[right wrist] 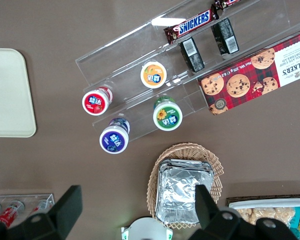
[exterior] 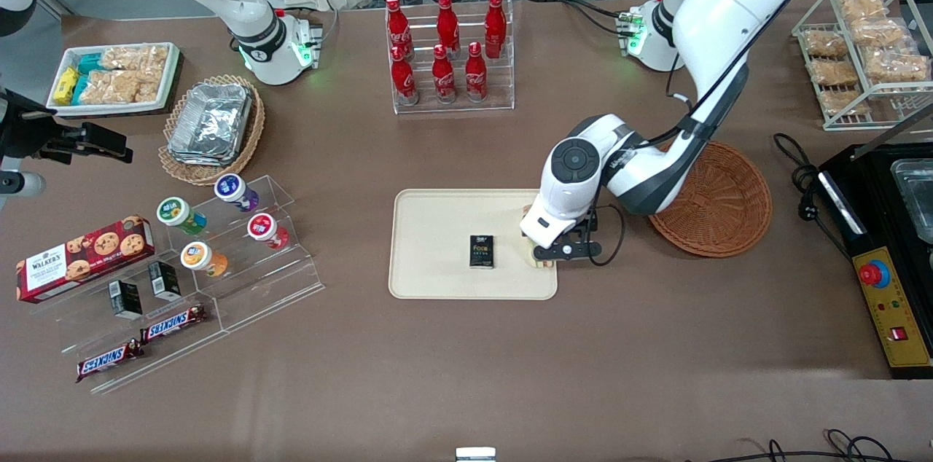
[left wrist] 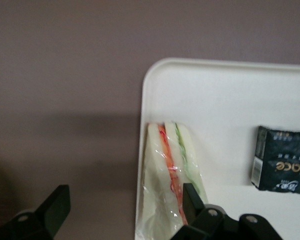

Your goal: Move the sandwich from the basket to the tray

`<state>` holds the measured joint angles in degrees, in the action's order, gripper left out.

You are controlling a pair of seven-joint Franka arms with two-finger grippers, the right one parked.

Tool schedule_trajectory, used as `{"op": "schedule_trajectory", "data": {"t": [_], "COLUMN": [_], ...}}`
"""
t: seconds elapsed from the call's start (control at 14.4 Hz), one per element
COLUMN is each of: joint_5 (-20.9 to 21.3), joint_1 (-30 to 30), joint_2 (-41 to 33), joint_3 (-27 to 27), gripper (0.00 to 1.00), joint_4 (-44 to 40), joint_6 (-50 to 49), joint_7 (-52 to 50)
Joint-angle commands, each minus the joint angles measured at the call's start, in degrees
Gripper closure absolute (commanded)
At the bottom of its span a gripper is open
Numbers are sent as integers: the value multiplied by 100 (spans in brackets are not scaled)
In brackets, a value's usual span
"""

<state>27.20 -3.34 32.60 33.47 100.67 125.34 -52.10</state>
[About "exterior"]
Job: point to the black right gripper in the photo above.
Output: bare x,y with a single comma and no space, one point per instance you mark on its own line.
30,132

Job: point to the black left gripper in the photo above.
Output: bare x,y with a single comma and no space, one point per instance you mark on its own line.
582,226

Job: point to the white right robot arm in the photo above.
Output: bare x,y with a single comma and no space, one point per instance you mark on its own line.
255,39

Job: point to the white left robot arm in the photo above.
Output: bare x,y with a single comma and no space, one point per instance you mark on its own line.
729,3

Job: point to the white rectangular snack tray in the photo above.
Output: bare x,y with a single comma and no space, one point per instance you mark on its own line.
169,79

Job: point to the beige plastic tray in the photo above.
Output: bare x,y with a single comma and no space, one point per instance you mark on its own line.
437,243

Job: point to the oval light wicker basket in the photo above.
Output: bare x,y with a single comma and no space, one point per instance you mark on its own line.
251,134

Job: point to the round brown wicker basket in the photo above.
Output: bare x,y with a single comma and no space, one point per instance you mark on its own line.
729,207

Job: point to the teal snack packet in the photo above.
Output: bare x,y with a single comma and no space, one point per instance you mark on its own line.
80,89
91,63

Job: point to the clear bag rice crackers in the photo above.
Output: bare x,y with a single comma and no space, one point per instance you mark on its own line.
116,87
135,57

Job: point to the yellow snack packet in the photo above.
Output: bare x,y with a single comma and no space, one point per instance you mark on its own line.
65,85

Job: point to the small black box gold print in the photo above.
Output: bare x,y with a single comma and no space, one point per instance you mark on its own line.
482,252

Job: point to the green lid cup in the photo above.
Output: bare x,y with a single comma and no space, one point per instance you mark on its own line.
175,212

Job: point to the stack of foil containers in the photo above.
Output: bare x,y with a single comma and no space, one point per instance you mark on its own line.
211,123

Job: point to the red Walkers cookie box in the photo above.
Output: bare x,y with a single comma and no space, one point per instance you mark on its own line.
80,261

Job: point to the purple lid cup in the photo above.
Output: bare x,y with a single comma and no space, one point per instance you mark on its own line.
231,189

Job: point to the orange lid cup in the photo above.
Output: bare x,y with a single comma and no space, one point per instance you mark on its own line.
198,256

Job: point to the small black carton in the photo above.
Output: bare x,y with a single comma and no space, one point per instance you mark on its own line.
165,280
126,299

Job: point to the red lid cup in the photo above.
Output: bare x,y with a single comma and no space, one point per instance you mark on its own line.
262,227

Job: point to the clear acrylic bottle rack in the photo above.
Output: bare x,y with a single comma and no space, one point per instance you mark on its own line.
452,106

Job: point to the Snickers chocolate bar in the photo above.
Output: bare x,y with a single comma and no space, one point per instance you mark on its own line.
109,360
173,323

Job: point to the red cola bottle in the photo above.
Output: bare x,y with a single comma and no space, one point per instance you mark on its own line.
404,79
476,76
444,77
447,23
496,25
397,23

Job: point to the clear acrylic stepped stand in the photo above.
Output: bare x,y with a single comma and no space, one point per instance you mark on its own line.
270,280

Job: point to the small white metal object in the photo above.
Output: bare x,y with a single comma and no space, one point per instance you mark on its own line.
475,455

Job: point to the red emergency stop button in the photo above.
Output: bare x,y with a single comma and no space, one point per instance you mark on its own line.
873,274

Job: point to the black appliance box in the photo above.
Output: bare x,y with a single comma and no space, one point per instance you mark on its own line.
875,214

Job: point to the clear bag of cookies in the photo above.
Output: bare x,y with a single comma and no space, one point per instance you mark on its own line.
845,102
878,32
833,73
896,66
825,44
861,5

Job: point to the yellow control panel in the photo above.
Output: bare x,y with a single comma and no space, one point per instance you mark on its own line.
900,316

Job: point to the clear plastic container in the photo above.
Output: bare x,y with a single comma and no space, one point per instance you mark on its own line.
917,196

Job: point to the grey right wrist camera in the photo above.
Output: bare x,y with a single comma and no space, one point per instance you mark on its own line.
20,183

